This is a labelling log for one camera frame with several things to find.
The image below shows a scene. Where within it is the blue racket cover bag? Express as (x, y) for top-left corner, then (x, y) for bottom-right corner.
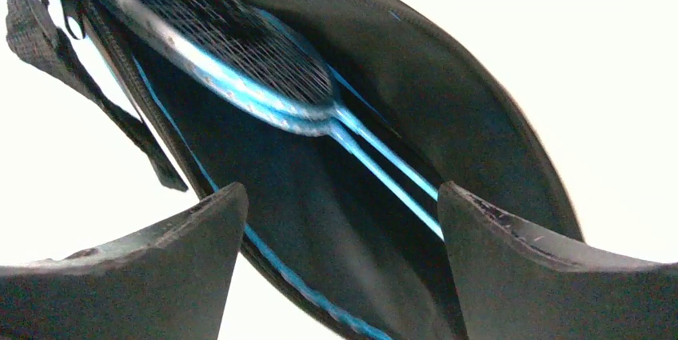
(1, 0), (585, 339)

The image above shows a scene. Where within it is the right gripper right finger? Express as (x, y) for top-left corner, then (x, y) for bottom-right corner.
(437, 182), (677, 339)

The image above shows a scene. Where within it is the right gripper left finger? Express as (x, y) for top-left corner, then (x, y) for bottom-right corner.
(1, 183), (248, 339)

